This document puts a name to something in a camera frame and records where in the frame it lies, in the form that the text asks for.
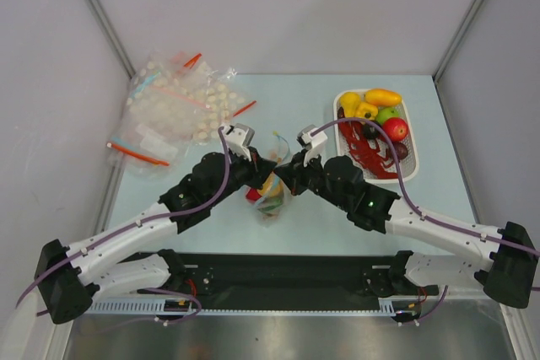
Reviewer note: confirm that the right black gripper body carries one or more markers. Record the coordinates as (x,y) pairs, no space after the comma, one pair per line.
(299,174)

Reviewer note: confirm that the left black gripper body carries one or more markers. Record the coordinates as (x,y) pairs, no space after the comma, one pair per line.
(240,172)

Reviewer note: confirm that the orange toy fruit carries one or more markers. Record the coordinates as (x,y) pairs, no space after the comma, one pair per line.
(272,187)

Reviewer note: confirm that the red strawberry toy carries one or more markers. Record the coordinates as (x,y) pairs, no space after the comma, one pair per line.
(253,195)

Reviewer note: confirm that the green pear toy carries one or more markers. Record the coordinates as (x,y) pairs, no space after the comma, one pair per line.
(270,207)

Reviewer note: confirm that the clear blue-zipper bag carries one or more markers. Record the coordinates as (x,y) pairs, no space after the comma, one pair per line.
(272,198)

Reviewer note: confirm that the brown longan bunch toy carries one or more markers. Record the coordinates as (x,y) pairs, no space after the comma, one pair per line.
(269,216)

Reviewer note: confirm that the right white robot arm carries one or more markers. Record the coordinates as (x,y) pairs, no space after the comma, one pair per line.
(498,261)

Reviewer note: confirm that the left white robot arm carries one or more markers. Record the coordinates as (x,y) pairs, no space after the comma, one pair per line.
(71,278)

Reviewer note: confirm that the pile of spare zip bags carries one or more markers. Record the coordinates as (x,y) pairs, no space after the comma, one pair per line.
(173,104)

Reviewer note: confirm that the red chili toy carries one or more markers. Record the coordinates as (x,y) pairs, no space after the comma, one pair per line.
(367,152)

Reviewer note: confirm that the white perforated basket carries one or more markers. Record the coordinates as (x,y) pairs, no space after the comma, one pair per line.
(409,166)

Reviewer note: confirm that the dark purple plum toy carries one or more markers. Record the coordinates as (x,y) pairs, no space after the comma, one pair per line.
(370,132)

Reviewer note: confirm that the dark red passionfruit toy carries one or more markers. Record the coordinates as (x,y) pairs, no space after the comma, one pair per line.
(401,150)

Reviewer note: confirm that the yellow bell pepper toy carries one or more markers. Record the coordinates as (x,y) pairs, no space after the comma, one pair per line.
(366,111)

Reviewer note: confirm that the red apple toy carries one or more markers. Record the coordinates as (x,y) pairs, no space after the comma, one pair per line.
(396,129)

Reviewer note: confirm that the yellow pear toy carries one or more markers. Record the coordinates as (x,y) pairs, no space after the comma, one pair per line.
(349,101)

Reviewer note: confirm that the green apple toy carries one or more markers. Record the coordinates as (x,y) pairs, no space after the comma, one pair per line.
(386,114)

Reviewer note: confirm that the yellow mango toy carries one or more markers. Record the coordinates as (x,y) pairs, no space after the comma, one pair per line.
(382,97)

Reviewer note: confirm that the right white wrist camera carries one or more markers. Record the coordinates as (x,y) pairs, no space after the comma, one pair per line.
(312,143)

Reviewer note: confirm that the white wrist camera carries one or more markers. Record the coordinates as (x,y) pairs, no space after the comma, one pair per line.
(238,139)
(312,143)

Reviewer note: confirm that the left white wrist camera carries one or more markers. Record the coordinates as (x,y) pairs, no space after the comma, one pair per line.
(238,139)

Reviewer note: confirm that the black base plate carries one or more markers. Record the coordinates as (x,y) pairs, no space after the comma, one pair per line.
(283,275)

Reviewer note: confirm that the grey slotted cable duct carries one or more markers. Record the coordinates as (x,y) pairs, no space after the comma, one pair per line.
(254,304)

